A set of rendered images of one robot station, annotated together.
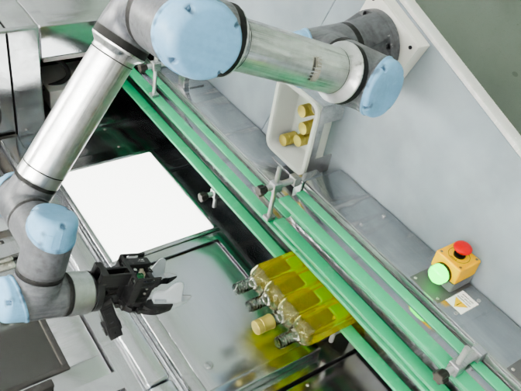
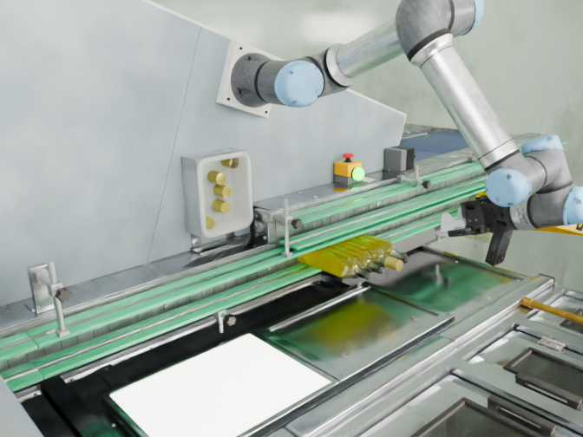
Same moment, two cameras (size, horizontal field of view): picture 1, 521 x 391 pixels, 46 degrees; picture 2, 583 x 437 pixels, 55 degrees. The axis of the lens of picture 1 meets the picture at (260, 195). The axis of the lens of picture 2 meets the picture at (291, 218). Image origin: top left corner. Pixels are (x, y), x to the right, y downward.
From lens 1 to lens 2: 1.93 m
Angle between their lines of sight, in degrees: 78
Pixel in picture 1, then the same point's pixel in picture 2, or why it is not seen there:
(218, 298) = (342, 322)
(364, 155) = (260, 173)
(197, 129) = (144, 299)
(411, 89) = not seen: hidden behind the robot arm
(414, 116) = (283, 114)
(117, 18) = (446, 17)
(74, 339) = (431, 402)
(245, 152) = (195, 264)
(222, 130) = (156, 277)
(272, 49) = not seen: hidden behind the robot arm
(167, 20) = not seen: outside the picture
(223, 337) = (383, 315)
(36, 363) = (474, 420)
